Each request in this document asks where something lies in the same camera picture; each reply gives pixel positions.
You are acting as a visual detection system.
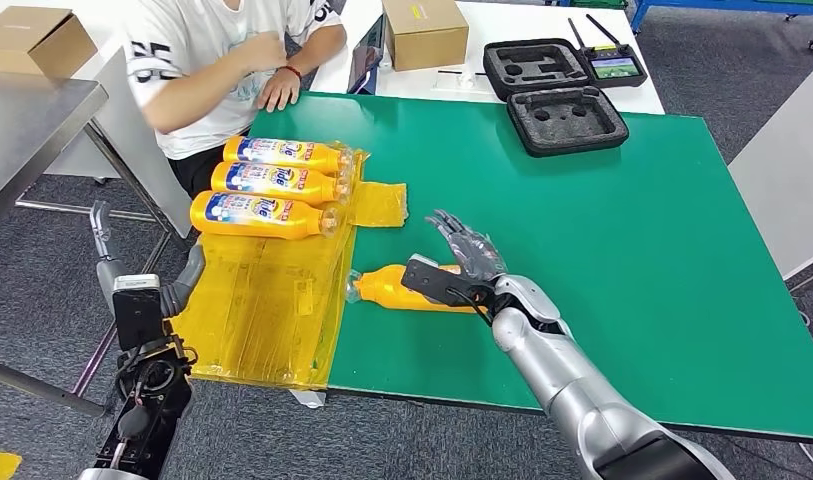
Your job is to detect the plain cardboard box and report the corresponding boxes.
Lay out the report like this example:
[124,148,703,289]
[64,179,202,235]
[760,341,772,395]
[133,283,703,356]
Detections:
[0,5,99,79]

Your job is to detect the yellow plastic-wrapped cardboard sheet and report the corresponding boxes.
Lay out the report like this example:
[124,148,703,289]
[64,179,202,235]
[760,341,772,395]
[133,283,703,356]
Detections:
[170,142,409,392]

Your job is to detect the small clear plastic packet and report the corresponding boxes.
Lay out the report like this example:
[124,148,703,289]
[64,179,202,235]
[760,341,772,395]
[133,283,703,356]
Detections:
[433,72,479,92]

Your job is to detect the stainless steel table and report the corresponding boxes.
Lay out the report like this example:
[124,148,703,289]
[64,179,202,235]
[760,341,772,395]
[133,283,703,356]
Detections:
[0,71,197,420]

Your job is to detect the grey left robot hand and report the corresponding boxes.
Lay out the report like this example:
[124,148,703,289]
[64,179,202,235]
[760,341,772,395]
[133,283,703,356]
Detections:
[89,200,207,319]

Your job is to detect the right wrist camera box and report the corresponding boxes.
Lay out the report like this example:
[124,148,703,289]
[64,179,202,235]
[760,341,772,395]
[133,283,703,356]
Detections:
[400,253,497,309]

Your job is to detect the person's left hand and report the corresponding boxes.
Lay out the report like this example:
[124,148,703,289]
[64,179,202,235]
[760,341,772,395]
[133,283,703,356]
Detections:
[255,66,303,113]

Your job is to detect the person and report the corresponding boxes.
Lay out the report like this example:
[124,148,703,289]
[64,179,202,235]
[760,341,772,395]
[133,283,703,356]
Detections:
[121,0,349,200]

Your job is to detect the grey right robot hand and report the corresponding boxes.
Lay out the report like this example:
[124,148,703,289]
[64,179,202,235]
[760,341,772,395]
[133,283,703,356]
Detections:
[424,209,510,283]

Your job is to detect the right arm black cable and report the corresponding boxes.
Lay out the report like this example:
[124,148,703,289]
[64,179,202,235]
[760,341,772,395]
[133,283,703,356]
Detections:
[445,286,503,327]

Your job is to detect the black tablet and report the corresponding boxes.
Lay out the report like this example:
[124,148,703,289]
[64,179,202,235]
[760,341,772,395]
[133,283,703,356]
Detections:
[345,13,387,95]

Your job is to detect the cardboard box with yellow sticker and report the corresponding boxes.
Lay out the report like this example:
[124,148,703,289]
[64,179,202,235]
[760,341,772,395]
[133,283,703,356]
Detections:
[382,0,470,73]

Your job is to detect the remote controller with screen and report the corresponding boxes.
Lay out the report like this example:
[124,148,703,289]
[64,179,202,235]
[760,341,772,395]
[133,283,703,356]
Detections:
[568,13,649,89]

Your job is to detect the person's right hand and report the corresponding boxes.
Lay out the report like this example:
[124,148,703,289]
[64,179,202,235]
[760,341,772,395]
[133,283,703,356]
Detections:
[236,29,289,74]

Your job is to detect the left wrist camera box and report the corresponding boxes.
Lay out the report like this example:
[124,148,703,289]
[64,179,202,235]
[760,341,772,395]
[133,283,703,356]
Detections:
[112,273,165,352]

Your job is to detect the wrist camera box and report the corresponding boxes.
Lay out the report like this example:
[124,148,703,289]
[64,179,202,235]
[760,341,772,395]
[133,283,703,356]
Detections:
[400,253,497,309]
[112,273,165,352]

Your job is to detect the orange detergent bottle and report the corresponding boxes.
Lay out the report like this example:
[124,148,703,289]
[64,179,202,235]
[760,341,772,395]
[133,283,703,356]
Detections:
[210,160,353,207]
[344,263,487,315]
[222,135,356,177]
[189,190,342,241]

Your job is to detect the blue metal shelf rack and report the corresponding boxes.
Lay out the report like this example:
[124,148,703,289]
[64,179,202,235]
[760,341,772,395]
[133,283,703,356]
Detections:
[629,0,813,34]

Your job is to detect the black foam-lined case half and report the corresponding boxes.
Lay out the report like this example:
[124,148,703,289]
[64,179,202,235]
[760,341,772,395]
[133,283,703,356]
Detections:
[482,38,594,103]
[505,86,631,159]

